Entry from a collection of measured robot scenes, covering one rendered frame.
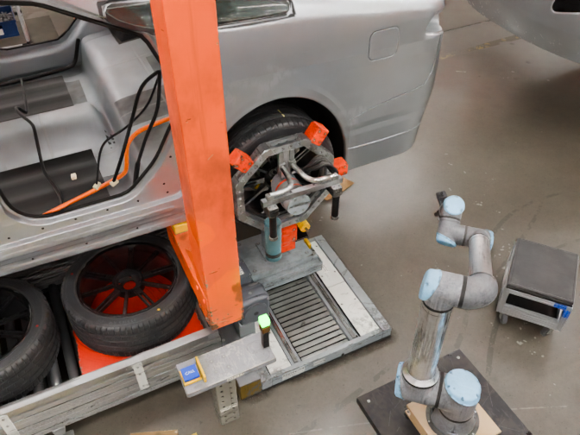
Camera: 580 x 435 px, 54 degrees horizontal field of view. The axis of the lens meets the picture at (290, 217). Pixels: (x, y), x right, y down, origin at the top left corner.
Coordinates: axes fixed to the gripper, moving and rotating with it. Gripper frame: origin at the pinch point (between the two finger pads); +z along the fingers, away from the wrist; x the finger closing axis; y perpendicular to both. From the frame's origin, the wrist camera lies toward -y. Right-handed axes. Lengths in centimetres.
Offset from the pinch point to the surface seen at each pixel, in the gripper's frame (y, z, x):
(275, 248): -5, 3, -85
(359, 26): -87, -46, -19
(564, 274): 43, 42, 64
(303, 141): -47, -25, -57
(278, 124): -58, -29, -67
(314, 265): 3, 56, -70
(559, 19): -123, 89, 132
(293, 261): -2, 47, -81
